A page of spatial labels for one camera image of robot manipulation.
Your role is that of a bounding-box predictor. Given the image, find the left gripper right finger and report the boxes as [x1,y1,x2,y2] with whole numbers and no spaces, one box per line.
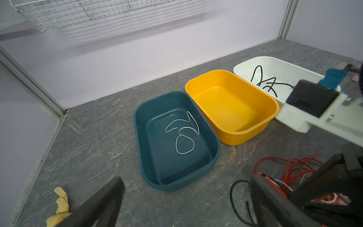
[250,176,323,227]

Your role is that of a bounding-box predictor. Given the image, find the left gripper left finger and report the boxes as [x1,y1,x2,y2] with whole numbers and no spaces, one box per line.
[57,176,125,227]

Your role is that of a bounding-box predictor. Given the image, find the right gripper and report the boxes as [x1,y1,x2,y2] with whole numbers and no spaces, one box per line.
[288,143,363,227]

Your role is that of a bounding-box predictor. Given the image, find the red cables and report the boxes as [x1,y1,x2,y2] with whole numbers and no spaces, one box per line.
[253,148,352,206]

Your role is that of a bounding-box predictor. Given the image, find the white cable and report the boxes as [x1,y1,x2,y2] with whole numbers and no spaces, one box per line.
[165,110,200,156]

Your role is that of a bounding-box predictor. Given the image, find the black cable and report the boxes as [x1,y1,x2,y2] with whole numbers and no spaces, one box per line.
[250,65,296,98]

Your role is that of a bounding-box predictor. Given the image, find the yellow toy figure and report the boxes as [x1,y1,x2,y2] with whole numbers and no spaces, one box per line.
[46,187,71,227]

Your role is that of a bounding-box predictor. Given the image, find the pink toy figure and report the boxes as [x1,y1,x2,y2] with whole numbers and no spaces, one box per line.
[351,65,362,83]

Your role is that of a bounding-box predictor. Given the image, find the teal plastic bin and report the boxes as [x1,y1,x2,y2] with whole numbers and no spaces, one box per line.
[134,91,221,193]

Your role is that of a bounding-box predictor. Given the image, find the yellow plastic bin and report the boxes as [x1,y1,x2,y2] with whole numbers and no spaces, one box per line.
[185,70,279,146]

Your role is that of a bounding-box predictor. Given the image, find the white plastic bin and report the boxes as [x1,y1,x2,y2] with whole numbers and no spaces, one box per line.
[233,56,324,106]

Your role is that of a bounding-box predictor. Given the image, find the white wire shelf basket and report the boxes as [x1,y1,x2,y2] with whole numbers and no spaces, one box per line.
[9,0,167,32]

